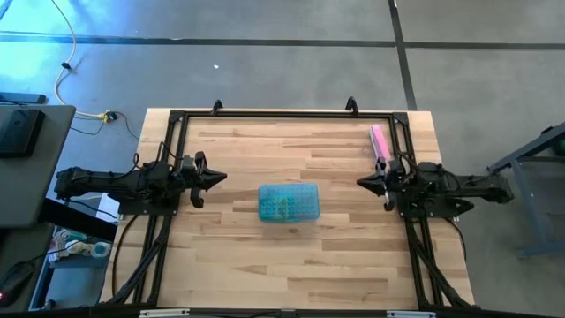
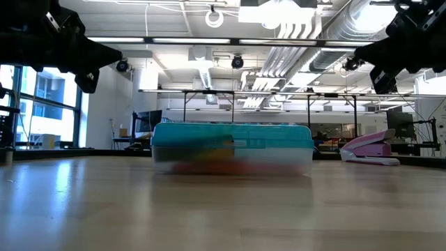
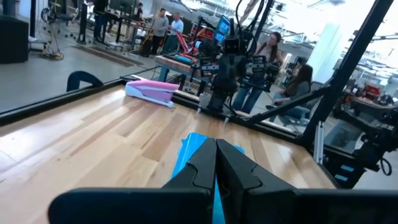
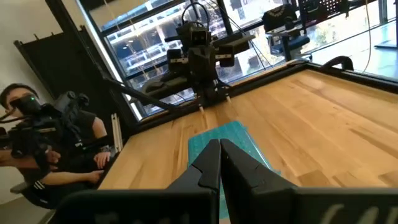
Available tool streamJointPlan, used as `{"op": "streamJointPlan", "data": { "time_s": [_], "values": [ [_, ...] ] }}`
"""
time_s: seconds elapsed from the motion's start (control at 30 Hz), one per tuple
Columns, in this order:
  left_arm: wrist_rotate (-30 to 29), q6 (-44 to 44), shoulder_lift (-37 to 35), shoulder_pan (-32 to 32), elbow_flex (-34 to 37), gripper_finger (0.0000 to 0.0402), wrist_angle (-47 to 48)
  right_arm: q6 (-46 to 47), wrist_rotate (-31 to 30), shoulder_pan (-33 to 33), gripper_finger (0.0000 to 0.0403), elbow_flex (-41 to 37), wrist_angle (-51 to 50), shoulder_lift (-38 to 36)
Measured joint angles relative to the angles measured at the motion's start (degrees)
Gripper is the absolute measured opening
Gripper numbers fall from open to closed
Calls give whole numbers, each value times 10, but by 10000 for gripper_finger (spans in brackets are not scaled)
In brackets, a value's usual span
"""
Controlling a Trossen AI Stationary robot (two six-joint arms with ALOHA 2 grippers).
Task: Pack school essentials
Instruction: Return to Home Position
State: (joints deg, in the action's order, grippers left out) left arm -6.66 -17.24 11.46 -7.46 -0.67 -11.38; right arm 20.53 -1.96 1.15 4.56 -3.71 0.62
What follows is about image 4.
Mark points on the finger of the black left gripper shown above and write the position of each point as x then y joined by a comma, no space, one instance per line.
233,45
176,62

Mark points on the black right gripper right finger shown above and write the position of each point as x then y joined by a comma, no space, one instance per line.
255,193

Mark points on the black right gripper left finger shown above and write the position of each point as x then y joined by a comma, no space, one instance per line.
192,199

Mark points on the teal translucent pencil case lid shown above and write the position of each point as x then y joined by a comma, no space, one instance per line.
230,130

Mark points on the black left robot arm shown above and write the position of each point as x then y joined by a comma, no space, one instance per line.
168,84

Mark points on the black office chair blue seat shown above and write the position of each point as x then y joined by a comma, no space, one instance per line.
280,17

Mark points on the white metal slats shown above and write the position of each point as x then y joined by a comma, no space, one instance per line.
116,133

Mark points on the black perforated panel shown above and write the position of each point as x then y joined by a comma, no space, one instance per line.
323,7

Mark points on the person operating robot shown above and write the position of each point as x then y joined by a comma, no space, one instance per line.
71,178

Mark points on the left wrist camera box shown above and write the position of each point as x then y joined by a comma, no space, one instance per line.
199,35

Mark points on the large glass window wall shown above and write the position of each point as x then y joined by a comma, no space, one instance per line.
140,46

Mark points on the black wall panel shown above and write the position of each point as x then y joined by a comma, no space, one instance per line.
62,62

